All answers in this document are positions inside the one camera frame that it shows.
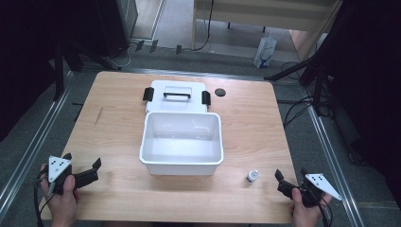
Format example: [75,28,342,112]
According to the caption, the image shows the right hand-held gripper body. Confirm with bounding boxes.
[277,172,343,209]

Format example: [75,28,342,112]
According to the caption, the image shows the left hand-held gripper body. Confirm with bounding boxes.
[46,155,99,195]

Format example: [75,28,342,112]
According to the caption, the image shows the small white bottle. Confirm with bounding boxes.
[245,169,260,186]

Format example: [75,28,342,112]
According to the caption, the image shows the white plastic storage box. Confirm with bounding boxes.
[139,111,225,177]

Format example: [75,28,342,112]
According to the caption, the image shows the person's right hand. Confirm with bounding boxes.
[288,187,334,227]

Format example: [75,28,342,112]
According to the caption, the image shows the person's left hand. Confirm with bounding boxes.
[40,164,80,227]

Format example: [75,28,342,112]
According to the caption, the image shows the black metal stand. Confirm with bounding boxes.
[51,41,122,102]

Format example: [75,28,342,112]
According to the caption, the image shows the black tripod stand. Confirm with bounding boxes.
[264,37,335,117]

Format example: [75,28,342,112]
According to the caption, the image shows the white and blue bag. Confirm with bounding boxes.
[253,30,278,70]

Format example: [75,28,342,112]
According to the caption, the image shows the dark cabinet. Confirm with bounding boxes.
[93,0,140,60]

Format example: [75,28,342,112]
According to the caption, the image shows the light wooden bench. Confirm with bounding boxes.
[191,0,343,61]

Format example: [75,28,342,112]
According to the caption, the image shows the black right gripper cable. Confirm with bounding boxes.
[310,188,334,227]

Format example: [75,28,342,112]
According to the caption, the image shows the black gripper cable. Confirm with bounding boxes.
[33,168,50,227]
[310,188,334,227]

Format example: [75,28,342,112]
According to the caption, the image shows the metal floor rail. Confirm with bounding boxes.
[0,70,75,218]
[301,84,367,227]

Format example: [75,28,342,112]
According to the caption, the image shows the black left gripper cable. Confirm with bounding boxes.
[33,168,50,227]

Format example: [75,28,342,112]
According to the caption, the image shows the black floor cables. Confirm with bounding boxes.
[276,61,320,129]

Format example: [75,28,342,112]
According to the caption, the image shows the white lid with black handle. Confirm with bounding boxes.
[142,79,212,115]

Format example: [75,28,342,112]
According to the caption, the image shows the white floor cable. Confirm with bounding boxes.
[107,44,140,69]

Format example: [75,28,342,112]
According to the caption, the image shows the black hanging cable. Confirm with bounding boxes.
[192,0,216,52]

